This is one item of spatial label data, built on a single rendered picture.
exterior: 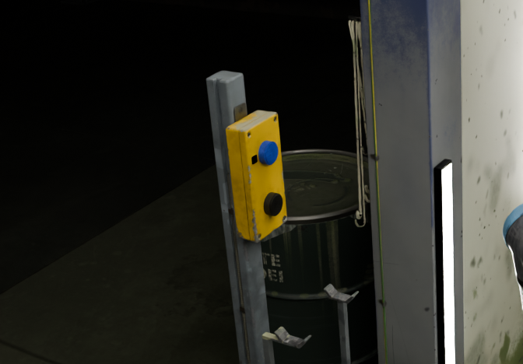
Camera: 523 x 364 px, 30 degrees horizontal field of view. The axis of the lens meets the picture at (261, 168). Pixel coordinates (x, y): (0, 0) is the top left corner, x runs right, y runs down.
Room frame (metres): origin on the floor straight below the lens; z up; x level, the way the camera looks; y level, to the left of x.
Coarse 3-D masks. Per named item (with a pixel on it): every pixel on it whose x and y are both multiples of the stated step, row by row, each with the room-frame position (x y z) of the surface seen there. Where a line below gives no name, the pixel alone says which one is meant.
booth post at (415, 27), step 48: (384, 0) 2.25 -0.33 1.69; (432, 0) 2.20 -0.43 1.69; (384, 48) 2.25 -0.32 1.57; (432, 48) 2.20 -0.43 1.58; (384, 96) 2.25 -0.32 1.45; (432, 96) 2.19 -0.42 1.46; (384, 144) 2.26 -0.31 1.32; (432, 144) 2.19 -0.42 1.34; (384, 192) 2.26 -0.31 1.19; (432, 192) 2.18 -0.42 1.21; (384, 240) 2.26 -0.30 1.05; (432, 240) 2.18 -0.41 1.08; (384, 288) 2.27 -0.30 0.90; (432, 288) 2.18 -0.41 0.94; (432, 336) 2.19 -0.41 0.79
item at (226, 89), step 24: (216, 96) 1.93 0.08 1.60; (240, 96) 1.94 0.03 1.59; (216, 120) 1.93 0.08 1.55; (216, 144) 1.94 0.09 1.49; (216, 168) 1.94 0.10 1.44; (240, 240) 1.91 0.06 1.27; (240, 264) 1.92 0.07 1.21; (240, 288) 1.93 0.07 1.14; (264, 288) 1.95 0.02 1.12; (240, 312) 1.93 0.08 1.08; (264, 312) 1.94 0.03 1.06; (240, 336) 1.93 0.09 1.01; (240, 360) 1.94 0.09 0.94; (264, 360) 1.93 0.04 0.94
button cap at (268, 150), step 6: (264, 144) 1.88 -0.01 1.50; (270, 144) 1.88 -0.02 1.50; (258, 150) 1.88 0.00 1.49; (264, 150) 1.87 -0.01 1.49; (270, 150) 1.88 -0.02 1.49; (276, 150) 1.90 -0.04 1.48; (258, 156) 1.88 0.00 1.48; (264, 156) 1.87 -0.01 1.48; (270, 156) 1.88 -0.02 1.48; (276, 156) 1.90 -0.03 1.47; (264, 162) 1.87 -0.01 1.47; (270, 162) 1.88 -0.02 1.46
